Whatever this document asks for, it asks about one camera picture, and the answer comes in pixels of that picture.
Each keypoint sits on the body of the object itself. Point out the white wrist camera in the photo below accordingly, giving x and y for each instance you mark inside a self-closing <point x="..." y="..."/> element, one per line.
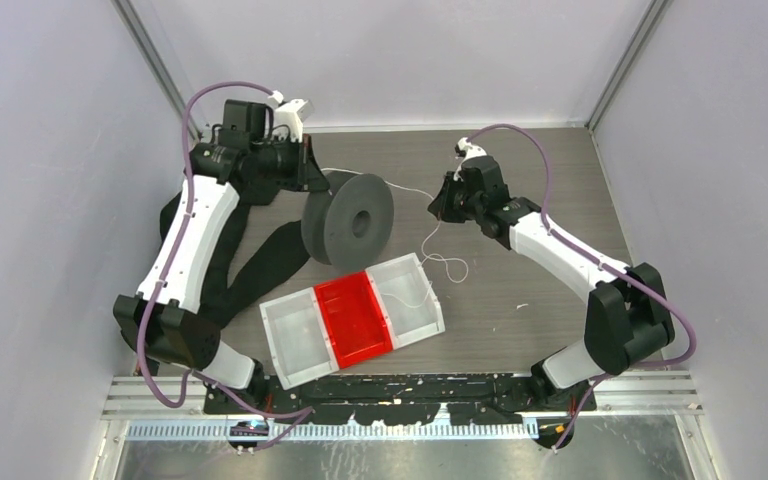
<point x="466" y="150"/>
<point x="288" y="116"/>

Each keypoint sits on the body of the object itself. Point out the clear plastic bin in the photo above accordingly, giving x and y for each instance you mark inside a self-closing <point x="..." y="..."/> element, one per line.
<point x="300" y="347"/>
<point x="408" y="302"/>

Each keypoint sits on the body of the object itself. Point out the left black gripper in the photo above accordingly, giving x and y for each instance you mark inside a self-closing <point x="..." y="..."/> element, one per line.
<point x="307" y="174"/>

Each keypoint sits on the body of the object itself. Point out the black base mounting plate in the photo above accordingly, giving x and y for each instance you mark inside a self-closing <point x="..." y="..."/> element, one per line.
<point x="409" y="399"/>

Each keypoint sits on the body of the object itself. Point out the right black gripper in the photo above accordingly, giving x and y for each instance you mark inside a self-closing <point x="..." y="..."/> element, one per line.
<point x="445" y="212"/>

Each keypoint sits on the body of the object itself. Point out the right clear plastic bin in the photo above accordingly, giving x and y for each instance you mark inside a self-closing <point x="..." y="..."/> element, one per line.
<point x="408" y="302"/>

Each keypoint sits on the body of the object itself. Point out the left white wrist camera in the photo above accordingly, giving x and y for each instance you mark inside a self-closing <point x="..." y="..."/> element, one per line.
<point x="288" y="116"/>

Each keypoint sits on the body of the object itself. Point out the red plastic bin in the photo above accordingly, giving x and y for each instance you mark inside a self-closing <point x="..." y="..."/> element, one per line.
<point x="354" y="319"/>

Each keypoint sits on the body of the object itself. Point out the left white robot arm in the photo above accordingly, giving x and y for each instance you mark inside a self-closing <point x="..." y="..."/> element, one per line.
<point x="160" y="321"/>

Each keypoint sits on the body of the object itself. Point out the aluminium front rail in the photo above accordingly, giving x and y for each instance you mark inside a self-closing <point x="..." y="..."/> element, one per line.
<point x="134" y="414"/>

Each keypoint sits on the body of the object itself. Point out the dark grey cable spool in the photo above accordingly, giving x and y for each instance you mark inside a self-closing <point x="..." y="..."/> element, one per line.
<point x="349" y="225"/>

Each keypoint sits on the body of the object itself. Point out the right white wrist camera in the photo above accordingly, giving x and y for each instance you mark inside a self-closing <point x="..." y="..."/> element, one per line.
<point x="466" y="150"/>

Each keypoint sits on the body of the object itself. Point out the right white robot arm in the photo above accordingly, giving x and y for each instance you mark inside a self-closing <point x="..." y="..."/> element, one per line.
<point x="623" y="324"/>

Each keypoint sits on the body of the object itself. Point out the left clear plastic bin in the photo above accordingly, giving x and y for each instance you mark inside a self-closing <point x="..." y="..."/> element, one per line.
<point x="300" y="347"/>

